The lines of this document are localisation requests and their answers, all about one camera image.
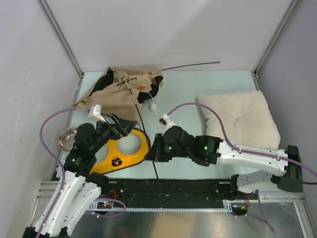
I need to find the yellow double bowl holder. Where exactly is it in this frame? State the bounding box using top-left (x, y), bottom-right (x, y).
top-left (90, 128), bottom-right (149, 174)

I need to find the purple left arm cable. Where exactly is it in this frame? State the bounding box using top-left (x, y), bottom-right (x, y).
top-left (40, 108), bottom-right (95, 234)

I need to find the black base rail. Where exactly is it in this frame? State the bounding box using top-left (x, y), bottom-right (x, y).
top-left (102, 179), bottom-right (243, 209)

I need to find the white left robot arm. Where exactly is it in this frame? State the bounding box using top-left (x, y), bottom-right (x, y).
top-left (23, 114), bottom-right (137, 238)

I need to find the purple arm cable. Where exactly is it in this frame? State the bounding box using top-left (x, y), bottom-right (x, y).
top-left (167, 102), bottom-right (317, 233)
top-left (40, 108), bottom-right (95, 234)

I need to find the steel pet bowl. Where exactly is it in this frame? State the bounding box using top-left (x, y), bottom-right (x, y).
top-left (58, 128), bottom-right (77, 151)

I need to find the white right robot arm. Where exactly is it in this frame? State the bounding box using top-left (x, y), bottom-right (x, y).
top-left (145, 125), bottom-right (303, 199)

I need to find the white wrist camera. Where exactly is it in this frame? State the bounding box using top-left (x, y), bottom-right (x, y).
top-left (159, 114), bottom-right (176, 134)
top-left (88, 104), bottom-right (106, 122)

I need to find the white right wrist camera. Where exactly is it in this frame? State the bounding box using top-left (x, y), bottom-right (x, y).
top-left (159, 114), bottom-right (176, 134)

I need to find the left aluminium frame post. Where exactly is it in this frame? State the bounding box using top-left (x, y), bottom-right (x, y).
top-left (37, 0), bottom-right (84, 78)

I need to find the aluminium frame post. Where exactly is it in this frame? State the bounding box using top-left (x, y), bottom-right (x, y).
top-left (254, 0), bottom-right (302, 74)
top-left (37, 0), bottom-right (84, 78)

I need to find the black tent pole front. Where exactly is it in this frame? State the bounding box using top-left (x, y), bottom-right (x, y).
top-left (127, 85), bottom-right (162, 190)

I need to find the cream fluffy cushion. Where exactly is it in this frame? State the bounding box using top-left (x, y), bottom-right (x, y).
top-left (198, 91), bottom-right (281, 149)

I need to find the right aluminium frame post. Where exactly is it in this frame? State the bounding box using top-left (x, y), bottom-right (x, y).
top-left (254, 0), bottom-right (302, 74)

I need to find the black tent pole back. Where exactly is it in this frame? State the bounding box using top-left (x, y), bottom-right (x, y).
top-left (162, 61), bottom-right (221, 71)

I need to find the black tent pole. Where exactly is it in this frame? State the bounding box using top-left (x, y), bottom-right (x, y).
top-left (162, 61), bottom-right (221, 71)
top-left (127, 85), bottom-right (162, 190)

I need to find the small circuit board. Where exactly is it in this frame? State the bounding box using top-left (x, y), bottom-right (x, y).
top-left (97, 201), bottom-right (113, 209)

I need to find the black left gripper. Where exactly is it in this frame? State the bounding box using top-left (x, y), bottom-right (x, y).
top-left (90, 112), bottom-right (138, 153)

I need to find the beige fabric pet tent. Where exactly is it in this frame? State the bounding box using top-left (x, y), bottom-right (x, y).
top-left (73, 67), bottom-right (163, 125)

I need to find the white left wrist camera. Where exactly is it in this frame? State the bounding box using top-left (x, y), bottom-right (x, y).
top-left (88, 104), bottom-right (106, 122)

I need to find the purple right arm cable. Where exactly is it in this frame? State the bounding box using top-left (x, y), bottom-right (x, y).
top-left (167, 102), bottom-right (317, 233)

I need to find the white pompom toy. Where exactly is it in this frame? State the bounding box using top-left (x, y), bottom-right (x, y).
top-left (149, 103), bottom-right (157, 111)

